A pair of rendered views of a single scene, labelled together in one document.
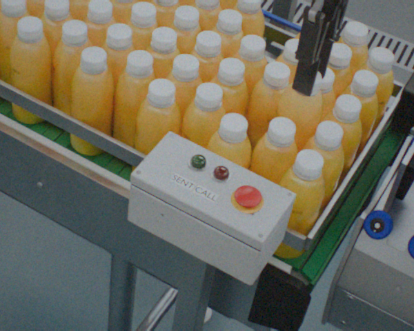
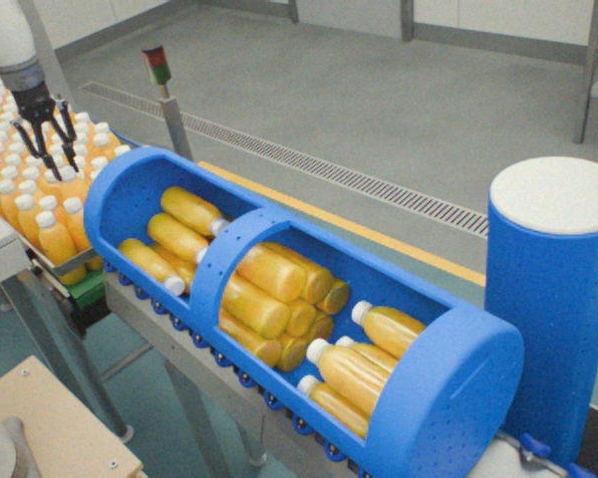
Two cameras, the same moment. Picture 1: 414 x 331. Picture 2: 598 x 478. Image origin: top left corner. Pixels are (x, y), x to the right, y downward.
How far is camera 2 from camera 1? 1.28 m
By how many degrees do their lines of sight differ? 25
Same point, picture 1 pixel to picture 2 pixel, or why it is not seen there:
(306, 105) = (64, 188)
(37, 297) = (121, 353)
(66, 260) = not seen: hidden behind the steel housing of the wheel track
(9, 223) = not seen: hidden behind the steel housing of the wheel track
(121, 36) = (9, 159)
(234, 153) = (23, 217)
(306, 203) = (46, 244)
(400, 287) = (127, 307)
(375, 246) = (114, 278)
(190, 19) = (54, 150)
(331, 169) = (75, 226)
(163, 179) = not seen: outside the picture
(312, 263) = (81, 289)
